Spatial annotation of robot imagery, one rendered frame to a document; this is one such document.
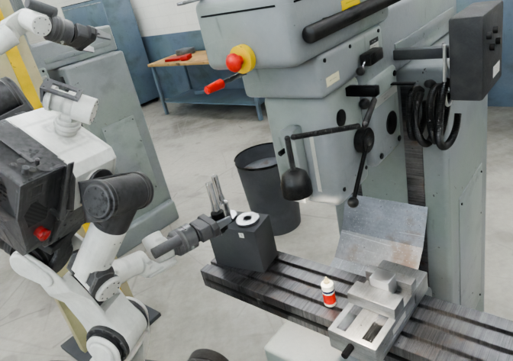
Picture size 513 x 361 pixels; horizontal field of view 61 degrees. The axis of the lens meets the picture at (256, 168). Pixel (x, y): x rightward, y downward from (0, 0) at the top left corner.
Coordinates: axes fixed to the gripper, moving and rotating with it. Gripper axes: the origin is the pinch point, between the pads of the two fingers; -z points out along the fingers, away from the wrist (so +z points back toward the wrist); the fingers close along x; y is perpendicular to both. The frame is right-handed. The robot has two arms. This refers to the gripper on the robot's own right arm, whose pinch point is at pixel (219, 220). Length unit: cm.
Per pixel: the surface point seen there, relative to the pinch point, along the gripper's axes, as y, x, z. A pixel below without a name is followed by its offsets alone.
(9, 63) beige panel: -58, 131, 28
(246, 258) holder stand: 21.4, 1.5, -7.0
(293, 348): 35.4, -32.6, 1.7
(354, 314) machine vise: 20, -48, -12
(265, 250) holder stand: 19.6, -2.9, -13.3
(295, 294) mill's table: 28.6, -20.9, -10.6
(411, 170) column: -3, -36, -58
